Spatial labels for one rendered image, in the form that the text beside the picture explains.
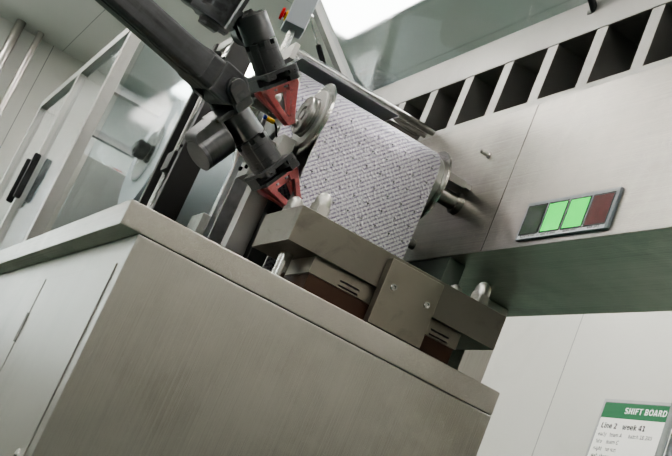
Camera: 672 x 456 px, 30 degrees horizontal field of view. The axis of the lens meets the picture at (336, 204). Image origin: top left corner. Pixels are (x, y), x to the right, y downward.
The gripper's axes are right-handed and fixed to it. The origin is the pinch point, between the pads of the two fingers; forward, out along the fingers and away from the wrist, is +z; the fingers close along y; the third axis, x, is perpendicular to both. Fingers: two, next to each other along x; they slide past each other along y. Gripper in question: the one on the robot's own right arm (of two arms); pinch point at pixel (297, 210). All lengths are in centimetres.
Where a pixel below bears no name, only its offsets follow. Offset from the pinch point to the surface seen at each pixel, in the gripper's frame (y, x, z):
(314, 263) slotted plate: 19.0, -10.0, 5.3
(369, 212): 0.3, 11.0, 7.9
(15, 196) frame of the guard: -155, -6, -26
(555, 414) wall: -313, 178, 204
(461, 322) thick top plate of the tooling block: 20.0, 5.1, 27.5
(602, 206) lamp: 43, 25, 21
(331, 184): 0.2, 7.8, 0.0
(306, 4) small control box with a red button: -58, 52, -27
